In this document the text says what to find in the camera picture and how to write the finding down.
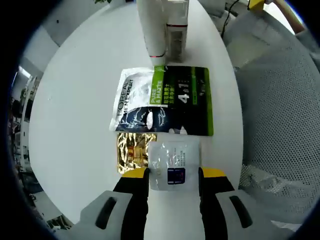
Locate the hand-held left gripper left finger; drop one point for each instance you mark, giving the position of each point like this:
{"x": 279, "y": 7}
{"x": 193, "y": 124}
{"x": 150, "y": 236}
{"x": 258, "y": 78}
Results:
{"x": 100, "y": 220}

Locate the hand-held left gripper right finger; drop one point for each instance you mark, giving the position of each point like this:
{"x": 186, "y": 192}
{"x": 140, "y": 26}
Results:
{"x": 230, "y": 220}

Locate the gold foil skincare sachet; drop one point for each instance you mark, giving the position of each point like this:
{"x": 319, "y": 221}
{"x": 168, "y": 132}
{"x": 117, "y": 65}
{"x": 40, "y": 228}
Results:
{"x": 132, "y": 152}

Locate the small clear skincare sachet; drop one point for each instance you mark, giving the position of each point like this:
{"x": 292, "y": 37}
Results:
{"x": 175, "y": 160}

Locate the clear-capped white skincare bottle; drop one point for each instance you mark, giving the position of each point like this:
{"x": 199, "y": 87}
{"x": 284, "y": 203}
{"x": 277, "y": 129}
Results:
{"x": 176, "y": 42}

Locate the white skincare tube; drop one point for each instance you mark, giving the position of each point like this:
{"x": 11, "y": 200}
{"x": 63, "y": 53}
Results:
{"x": 152, "y": 30}

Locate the green and dark mask packet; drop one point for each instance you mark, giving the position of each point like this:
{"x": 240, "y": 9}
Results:
{"x": 175, "y": 105}

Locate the white mesh chair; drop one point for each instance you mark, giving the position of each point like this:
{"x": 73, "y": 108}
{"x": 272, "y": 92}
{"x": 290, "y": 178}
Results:
{"x": 275, "y": 112}

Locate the office shelving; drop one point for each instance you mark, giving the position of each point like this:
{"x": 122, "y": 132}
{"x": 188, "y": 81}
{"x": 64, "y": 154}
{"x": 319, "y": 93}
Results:
{"x": 22, "y": 125}

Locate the green potted plant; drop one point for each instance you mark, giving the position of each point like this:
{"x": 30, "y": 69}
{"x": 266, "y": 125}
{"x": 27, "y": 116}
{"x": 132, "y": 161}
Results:
{"x": 102, "y": 1}

